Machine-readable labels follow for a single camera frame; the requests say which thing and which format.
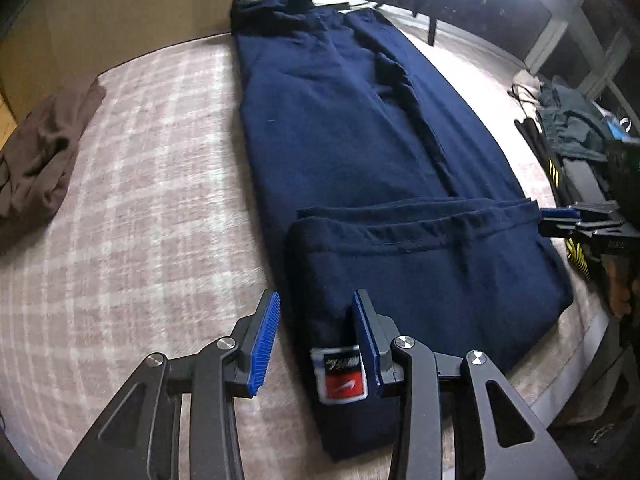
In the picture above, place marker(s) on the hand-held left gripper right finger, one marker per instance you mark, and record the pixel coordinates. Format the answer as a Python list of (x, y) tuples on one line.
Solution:
[(364, 340)]

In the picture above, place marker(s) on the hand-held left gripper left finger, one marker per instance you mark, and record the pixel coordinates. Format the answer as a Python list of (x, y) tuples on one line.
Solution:
[(265, 340)]

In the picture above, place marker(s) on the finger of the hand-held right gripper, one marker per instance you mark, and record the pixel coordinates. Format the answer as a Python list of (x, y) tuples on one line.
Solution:
[(560, 228), (560, 213)]

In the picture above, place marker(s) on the navy blue t-shirt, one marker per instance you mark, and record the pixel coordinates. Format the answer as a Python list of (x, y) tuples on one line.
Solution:
[(340, 135)]

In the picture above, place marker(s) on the person's right hand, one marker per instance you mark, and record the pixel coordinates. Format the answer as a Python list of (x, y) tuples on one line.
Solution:
[(621, 290)]

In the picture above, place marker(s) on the light blue garment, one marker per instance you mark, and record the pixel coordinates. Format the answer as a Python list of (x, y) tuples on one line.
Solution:
[(615, 127)]

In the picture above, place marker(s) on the plaid woven mat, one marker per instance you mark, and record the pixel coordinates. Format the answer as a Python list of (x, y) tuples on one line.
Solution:
[(150, 200)]

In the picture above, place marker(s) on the brown folded garment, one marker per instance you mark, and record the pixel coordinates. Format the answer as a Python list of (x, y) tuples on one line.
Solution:
[(40, 160)]

